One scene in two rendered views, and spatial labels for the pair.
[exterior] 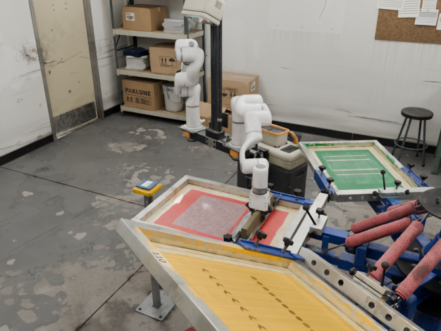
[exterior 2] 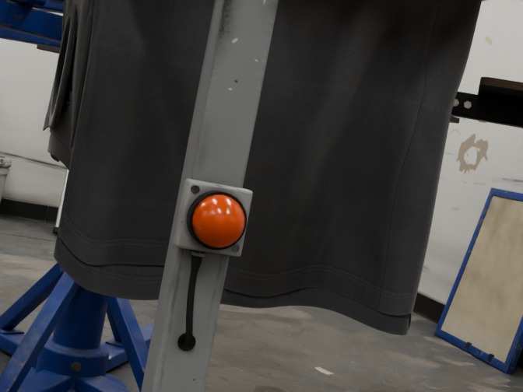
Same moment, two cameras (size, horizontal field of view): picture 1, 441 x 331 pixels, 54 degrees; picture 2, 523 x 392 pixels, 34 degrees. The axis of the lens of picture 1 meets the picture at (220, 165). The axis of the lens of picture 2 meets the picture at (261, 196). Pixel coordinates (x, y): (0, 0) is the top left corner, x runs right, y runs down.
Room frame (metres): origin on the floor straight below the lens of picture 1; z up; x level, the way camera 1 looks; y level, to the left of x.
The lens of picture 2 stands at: (2.74, 0.94, 0.71)
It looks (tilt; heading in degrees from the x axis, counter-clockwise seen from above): 3 degrees down; 227
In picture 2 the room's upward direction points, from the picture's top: 11 degrees clockwise
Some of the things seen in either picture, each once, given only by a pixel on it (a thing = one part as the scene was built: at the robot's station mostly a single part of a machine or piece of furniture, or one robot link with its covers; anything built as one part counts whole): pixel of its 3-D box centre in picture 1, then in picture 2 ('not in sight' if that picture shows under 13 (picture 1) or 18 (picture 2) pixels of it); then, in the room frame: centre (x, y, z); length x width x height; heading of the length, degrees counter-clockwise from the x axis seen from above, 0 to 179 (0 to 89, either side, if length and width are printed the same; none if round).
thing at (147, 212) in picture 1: (222, 215); not in sight; (1.97, -0.01, 0.97); 0.79 x 0.58 x 0.04; 64
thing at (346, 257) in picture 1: (300, 249); not in sight; (1.78, -0.40, 0.89); 1.24 x 0.06 x 0.06; 64
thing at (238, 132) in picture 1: (241, 132); not in sight; (2.55, -0.13, 1.21); 0.16 x 0.13 x 0.15; 134
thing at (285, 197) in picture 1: (282, 200); not in sight; (2.12, -0.35, 0.98); 0.30 x 0.05 x 0.07; 64
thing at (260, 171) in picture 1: (260, 171); not in sight; (1.92, -0.20, 1.25); 0.15 x 0.10 x 0.11; 7
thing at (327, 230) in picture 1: (329, 234); not in sight; (1.72, -0.52, 1.02); 0.17 x 0.06 x 0.05; 64
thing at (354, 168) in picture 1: (366, 165); not in sight; (2.41, -0.90, 1.05); 1.08 x 0.61 x 0.23; 4
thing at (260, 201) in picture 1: (259, 198); not in sight; (1.88, -0.19, 1.12); 0.10 x 0.07 x 0.11; 64
